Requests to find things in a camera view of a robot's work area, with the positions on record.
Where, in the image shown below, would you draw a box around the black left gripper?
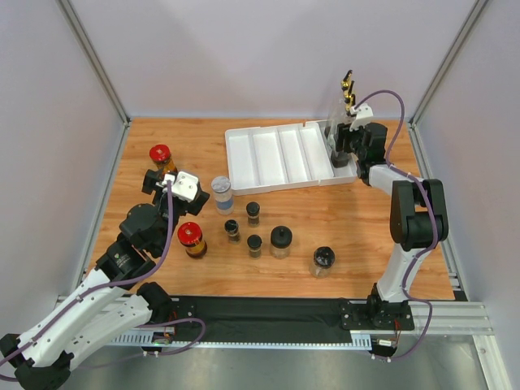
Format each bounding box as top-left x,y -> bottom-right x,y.
143,167 -> 209,254

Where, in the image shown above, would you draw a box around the oil bottle with dark sauce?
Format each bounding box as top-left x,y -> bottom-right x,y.
328,91 -> 356,168

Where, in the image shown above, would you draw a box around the clear oil bottle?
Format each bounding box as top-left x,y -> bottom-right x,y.
326,80 -> 358,151

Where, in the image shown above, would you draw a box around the tall bottle dark contents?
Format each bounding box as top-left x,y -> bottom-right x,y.
324,70 -> 354,141

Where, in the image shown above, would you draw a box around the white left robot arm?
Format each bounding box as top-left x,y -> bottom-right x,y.
1,171 -> 210,389

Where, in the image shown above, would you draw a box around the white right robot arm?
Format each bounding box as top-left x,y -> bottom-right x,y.
333,123 -> 449,329

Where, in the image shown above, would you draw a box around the red-lid sauce jar far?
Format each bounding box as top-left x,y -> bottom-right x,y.
149,144 -> 178,175

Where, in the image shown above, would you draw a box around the red-lid sauce jar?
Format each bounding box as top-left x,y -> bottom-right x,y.
149,144 -> 178,175
177,222 -> 207,258

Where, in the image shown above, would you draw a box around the red-lid sauce jar near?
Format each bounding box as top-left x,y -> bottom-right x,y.
177,222 -> 207,258

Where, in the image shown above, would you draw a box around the tall jar white beads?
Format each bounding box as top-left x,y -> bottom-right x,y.
211,176 -> 234,215

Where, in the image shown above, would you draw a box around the small black-cap spice bottle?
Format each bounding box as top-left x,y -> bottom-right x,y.
224,219 -> 241,244

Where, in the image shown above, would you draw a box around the small spice bottle upper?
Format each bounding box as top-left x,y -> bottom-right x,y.
245,201 -> 260,227

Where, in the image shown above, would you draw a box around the small spice bottle lower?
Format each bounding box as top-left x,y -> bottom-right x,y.
247,234 -> 262,258

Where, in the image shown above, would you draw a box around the white divided tray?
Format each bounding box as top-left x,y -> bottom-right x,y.
224,120 -> 357,196

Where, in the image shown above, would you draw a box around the black-knob lid glass jar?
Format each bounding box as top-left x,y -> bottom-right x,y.
270,225 -> 293,259

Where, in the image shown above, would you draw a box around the black-lid glass jar right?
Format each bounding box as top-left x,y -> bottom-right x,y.
309,246 -> 336,278

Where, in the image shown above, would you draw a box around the black base cloth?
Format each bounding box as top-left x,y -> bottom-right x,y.
172,296 -> 352,345

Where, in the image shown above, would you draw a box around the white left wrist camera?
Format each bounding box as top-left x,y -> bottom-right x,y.
160,171 -> 199,202

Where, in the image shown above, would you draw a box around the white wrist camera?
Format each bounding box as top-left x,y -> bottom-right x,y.
349,103 -> 373,132
160,171 -> 199,202

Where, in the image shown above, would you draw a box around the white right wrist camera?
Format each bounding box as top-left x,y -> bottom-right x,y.
349,103 -> 373,132

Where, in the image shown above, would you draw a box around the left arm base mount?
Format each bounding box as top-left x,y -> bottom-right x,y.
140,298 -> 204,350

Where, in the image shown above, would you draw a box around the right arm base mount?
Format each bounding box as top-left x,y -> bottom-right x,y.
340,294 -> 415,331

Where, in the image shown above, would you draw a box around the aluminium frame rail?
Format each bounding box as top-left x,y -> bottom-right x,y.
48,295 -> 495,350

